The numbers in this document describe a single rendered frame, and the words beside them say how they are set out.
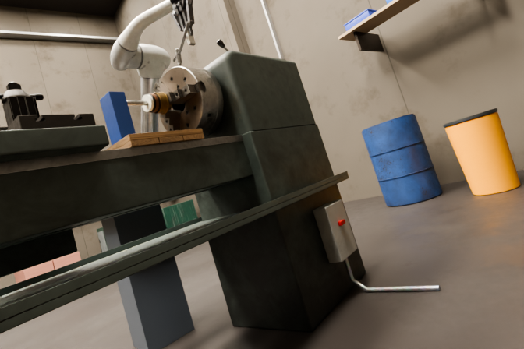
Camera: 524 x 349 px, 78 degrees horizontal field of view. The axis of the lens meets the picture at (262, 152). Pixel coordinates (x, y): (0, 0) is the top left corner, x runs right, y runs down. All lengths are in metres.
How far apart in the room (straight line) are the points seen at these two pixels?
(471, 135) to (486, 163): 0.26
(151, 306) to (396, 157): 2.56
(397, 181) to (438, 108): 1.09
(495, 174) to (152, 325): 2.67
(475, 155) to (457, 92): 1.14
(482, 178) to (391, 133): 0.87
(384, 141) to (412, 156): 0.30
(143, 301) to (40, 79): 8.76
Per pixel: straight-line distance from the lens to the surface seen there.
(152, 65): 1.93
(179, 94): 1.39
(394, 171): 3.51
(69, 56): 10.63
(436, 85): 4.19
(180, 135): 1.20
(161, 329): 1.93
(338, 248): 1.61
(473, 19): 4.13
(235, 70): 1.49
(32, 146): 0.94
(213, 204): 1.63
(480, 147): 3.15
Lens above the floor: 0.64
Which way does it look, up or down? 5 degrees up
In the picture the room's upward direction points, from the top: 17 degrees counter-clockwise
